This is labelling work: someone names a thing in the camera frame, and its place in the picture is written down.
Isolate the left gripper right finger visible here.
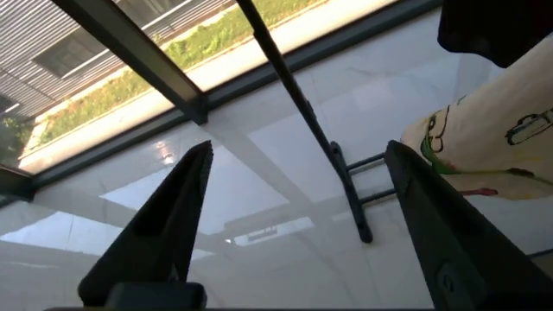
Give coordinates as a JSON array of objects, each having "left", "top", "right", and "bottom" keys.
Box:
[{"left": 383, "top": 140, "right": 553, "bottom": 311}]

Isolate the black garment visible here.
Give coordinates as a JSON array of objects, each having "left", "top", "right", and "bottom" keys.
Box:
[{"left": 436, "top": 0, "right": 553, "bottom": 69}]

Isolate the cream printed garment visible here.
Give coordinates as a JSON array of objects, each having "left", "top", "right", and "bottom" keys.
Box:
[{"left": 400, "top": 34, "right": 553, "bottom": 202}]

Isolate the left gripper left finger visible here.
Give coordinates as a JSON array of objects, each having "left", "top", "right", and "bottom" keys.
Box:
[{"left": 77, "top": 140, "right": 215, "bottom": 308}]

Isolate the window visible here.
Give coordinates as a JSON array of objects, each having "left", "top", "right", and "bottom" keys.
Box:
[{"left": 0, "top": 0, "right": 444, "bottom": 204}]

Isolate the black clothes rack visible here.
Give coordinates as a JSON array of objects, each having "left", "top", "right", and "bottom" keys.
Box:
[{"left": 236, "top": 0, "right": 398, "bottom": 244}]

